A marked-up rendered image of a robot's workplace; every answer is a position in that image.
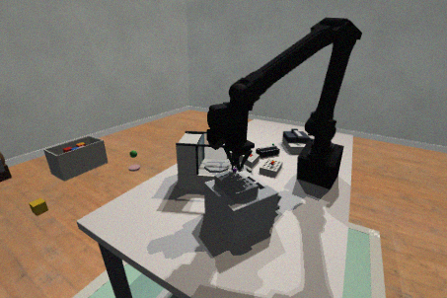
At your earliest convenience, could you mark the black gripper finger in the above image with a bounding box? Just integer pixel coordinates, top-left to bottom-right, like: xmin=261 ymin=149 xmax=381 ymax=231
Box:
xmin=223 ymin=146 xmax=236 ymax=166
xmin=233 ymin=150 xmax=253 ymax=171

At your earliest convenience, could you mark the white tube rack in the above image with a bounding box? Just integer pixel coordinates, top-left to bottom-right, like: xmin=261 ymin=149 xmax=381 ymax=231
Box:
xmin=260 ymin=158 xmax=283 ymax=177

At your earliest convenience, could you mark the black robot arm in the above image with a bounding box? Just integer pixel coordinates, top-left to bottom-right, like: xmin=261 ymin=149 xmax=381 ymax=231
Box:
xmin=206 ymin=18 xmax=362 ymax=162

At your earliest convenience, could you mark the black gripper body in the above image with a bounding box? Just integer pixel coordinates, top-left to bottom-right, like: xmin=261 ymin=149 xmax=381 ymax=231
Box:
xmin=225 ymin=125 xmax=255 ymax=154

